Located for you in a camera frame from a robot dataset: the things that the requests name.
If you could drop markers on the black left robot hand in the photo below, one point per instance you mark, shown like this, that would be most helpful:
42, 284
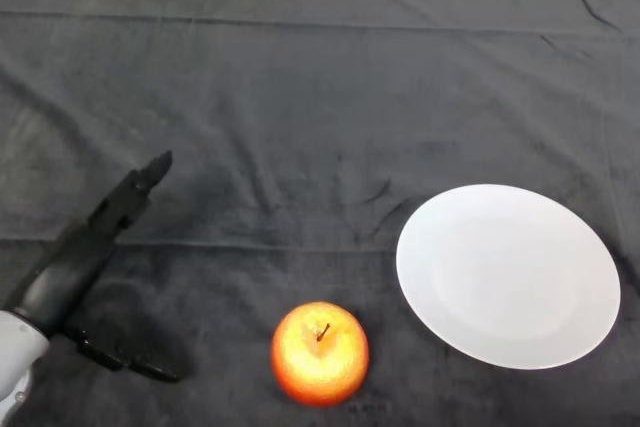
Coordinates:
75, 267

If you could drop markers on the red yellow apple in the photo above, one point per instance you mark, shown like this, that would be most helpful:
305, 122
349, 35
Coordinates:
320, 367

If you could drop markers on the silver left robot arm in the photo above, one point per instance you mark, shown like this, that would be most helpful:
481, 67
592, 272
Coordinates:
15, 357

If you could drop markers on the white round plate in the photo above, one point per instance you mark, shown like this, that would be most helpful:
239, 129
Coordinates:
505, 277

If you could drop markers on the black cloth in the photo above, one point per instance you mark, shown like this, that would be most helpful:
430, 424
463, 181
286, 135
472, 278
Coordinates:
300, 97

